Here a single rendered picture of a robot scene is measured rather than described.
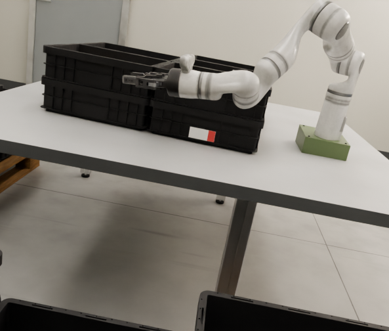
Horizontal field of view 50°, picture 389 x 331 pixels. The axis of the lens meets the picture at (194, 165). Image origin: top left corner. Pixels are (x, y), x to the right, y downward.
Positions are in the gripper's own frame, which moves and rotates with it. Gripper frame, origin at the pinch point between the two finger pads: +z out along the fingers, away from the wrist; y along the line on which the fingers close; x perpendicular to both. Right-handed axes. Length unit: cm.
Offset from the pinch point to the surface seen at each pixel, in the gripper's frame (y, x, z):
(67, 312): -45, -42, -4
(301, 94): 368, -62, -57
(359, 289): 80, -106, -90
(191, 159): 9.3, -24.3, -15.9
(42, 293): 12, -89, 41
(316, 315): -37, -36, -53
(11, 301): -46, -41, 8
